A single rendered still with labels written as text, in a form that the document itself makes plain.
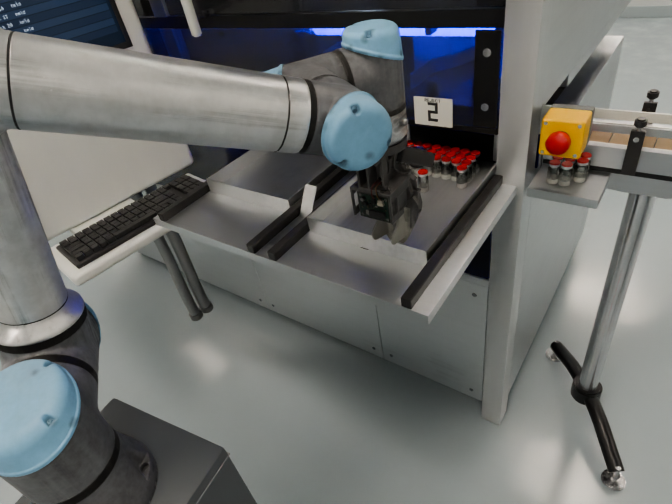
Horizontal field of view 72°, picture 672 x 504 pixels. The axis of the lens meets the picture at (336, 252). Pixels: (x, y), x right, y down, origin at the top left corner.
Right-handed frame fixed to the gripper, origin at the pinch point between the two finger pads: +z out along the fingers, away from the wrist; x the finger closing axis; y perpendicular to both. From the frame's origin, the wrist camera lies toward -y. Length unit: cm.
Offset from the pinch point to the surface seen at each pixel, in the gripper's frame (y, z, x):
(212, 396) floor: 11, 92, -81
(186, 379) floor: 11, 92, -97
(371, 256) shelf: 2.9, 3.6, -4.5
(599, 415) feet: -37, 79, 37
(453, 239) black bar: -4.9, 1.6, 7.8
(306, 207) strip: -3.3, 1.6, -24.0
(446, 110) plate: -28.3, -10.9, -3.9
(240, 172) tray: -12, 3, -53
